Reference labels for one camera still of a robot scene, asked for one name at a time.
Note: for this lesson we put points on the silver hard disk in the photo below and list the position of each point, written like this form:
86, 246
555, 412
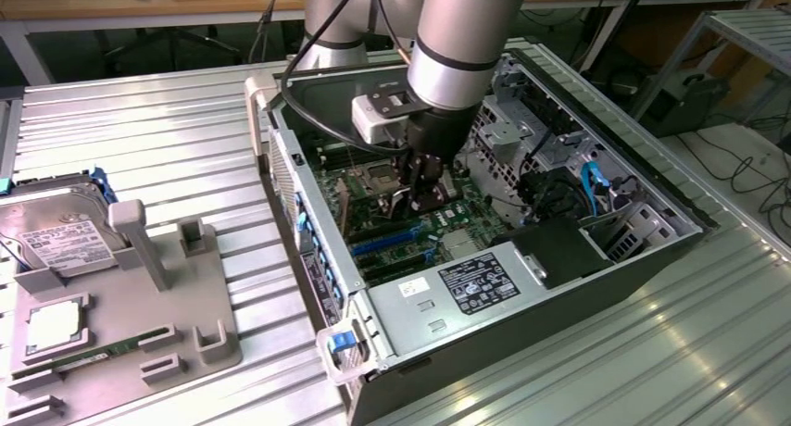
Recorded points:
54, 227

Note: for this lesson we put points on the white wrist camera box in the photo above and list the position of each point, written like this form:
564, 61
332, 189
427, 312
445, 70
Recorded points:
376, 118

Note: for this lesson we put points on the blue expansion slot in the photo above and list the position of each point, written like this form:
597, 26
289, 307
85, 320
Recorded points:
383, 241

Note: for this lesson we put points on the green motherboard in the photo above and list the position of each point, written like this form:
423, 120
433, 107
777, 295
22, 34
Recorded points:
401, 250

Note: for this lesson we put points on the metal disk bay cage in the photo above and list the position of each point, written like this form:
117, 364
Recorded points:
531, 120

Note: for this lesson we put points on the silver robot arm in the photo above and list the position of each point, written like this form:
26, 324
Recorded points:
451, 51

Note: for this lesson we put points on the open black PC case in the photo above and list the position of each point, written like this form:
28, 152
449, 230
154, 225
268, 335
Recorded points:
493, 333

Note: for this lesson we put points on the grey power supply unit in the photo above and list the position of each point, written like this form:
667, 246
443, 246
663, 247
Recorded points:
444, 305

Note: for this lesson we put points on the CPU socket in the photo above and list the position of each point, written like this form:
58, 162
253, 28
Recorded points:
377, 174

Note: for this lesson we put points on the grey parts rack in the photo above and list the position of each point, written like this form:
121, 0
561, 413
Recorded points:
122, 333

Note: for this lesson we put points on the wooden desk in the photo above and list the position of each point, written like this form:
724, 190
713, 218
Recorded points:
154, 4

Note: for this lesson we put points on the black box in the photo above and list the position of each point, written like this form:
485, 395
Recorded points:
688, 104

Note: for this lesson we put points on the blue case latch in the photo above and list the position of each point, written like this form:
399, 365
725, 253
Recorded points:
341, 343

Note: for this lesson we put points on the grey blue frame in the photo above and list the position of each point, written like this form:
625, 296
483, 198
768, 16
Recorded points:
9, 134

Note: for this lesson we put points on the silver CPU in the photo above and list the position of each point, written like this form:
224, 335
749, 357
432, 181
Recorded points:
54, 326

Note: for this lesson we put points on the metal slat shelf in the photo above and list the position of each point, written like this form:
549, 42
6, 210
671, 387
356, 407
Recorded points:
751, 41

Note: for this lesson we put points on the silver chipset heatsink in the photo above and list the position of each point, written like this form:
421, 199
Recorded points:
460, 249

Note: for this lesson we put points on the black plastic shroud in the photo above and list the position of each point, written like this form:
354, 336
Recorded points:
556, 254

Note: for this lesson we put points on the green RAM stick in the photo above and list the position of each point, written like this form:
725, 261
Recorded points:
92, 354

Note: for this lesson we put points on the black expansion slot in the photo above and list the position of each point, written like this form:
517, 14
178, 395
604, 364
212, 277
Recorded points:
395, 266

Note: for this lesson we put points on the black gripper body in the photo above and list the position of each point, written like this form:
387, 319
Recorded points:
439, 132

